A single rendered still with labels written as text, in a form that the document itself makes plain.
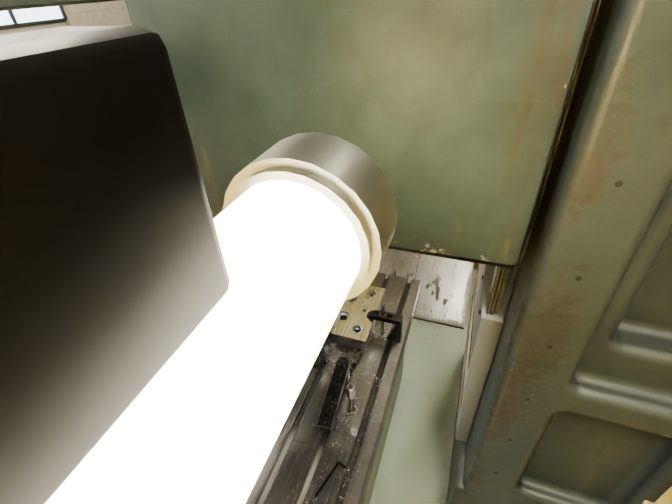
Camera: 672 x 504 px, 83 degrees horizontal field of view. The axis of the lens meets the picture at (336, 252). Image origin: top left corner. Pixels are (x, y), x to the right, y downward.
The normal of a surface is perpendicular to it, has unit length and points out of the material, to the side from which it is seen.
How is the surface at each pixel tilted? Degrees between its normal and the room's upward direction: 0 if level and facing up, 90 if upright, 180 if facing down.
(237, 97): 90
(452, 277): 24
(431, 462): 0
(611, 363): 90
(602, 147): 90
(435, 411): 0
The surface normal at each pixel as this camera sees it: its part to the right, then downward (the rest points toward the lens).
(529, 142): -0.34, 0.56
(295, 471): -0.04, -0.81
